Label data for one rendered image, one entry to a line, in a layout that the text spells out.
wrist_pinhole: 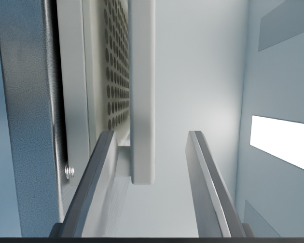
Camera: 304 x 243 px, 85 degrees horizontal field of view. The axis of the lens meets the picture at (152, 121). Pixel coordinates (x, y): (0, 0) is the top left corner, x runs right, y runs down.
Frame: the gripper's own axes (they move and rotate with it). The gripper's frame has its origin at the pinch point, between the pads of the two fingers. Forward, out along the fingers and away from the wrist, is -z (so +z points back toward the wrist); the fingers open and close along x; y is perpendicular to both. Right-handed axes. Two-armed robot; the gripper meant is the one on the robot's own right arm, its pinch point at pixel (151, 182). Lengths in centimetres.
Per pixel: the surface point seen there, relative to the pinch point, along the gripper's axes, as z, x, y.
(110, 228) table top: -5.4, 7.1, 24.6
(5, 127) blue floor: -73, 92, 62
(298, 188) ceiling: -108, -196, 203
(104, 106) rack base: -8.2, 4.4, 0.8
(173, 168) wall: -214, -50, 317
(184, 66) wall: -334, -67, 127
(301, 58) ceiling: -214, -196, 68
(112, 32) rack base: -16.1, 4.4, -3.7
